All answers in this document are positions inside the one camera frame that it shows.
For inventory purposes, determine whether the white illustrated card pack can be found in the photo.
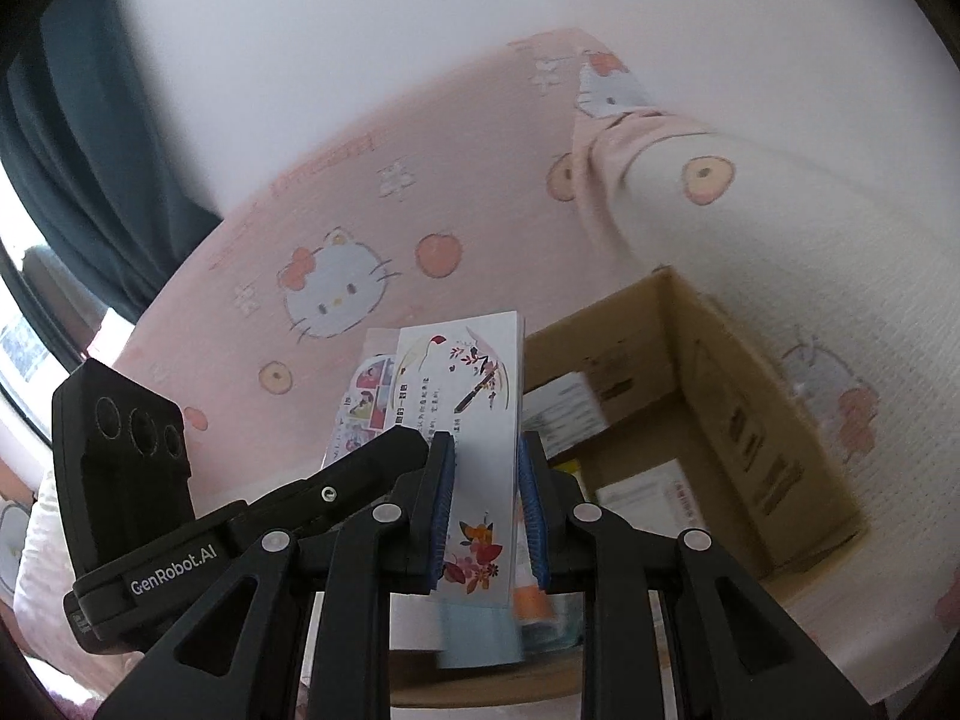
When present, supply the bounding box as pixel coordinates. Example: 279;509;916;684
387;312;523;606

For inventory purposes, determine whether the pink Hello Kitty bedsheet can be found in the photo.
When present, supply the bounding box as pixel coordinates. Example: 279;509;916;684
119;31;958;699

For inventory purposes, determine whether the dark curtain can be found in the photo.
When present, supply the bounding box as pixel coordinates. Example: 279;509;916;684
2;0;220;323

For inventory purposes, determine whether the cartoon sticker sheet pack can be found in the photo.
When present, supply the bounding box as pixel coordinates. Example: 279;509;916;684
322;328;398;468

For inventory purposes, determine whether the brown cardboard box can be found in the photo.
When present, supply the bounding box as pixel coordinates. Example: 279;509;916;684
391;270;862;709

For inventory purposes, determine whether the orange white pen pack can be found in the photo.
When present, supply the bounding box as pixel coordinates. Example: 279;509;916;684
512;567;556;626

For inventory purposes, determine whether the light blue case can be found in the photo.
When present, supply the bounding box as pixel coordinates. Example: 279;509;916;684
438;601;524;670

